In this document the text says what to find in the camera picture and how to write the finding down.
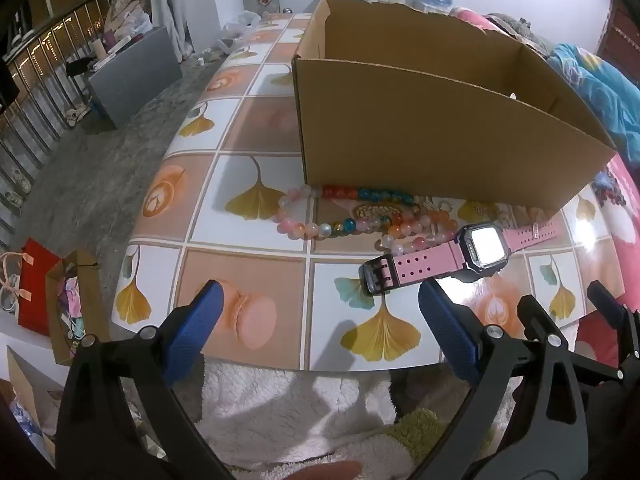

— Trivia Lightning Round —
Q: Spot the pink strap smart watch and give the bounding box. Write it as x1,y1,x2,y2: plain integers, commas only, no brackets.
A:
359,221,561,296

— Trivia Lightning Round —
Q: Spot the small black cloth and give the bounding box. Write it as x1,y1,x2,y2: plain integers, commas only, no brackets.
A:
65,57,95,79

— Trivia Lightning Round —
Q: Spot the brown paper bag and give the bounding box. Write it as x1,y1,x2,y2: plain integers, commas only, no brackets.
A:
46,250,110,367

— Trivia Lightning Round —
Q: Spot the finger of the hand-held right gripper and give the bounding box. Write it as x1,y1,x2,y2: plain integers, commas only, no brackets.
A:
516,294,626,387
586,281,640,362

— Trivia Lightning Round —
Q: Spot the orange pink bead bracelet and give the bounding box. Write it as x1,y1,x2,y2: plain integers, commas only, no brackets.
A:
377,209,458,257

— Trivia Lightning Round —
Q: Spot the pile of pale bags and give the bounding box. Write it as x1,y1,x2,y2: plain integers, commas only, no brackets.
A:
102,0,152,43

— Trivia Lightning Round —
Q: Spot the grey blanket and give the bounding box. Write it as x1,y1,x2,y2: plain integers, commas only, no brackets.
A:
485,12,556,56

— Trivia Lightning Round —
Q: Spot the ginkgo print tablecloth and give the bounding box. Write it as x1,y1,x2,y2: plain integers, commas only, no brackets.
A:
112,12,626,376

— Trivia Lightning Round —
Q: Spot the red gift bag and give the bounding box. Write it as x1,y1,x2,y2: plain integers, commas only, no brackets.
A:
17,239,63,337

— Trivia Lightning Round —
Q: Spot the pink white bead bracelet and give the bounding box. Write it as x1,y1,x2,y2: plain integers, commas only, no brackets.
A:
276,185,335,241

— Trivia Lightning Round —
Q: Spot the dark red door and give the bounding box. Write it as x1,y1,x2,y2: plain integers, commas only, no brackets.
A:
596,0,640,83

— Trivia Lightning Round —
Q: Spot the multicoloured glass bead bracelet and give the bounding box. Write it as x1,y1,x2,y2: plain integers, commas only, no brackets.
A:
320,185,417,240

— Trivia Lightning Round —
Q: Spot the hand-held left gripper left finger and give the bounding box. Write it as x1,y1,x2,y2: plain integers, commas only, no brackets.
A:
54,279,236,480

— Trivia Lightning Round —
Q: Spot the blue blanket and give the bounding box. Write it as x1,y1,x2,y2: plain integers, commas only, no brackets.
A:
547,42,640,161

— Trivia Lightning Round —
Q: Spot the metal railing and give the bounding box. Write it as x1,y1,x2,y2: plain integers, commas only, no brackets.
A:
0,0,118,221

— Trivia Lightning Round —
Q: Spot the white curtain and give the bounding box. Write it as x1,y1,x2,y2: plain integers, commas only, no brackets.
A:
150,0,221,61

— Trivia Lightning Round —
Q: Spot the brown cardboard box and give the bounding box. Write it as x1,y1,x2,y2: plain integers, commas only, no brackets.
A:
291,0,618,211

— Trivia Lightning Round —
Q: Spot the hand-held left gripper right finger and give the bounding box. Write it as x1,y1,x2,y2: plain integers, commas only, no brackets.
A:
418,278,590,480

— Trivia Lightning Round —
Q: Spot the grey box on floor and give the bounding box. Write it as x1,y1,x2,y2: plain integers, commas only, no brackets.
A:
89,25,183,129

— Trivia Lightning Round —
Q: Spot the white plastic bag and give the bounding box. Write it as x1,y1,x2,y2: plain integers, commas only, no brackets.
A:
216,10,262,53

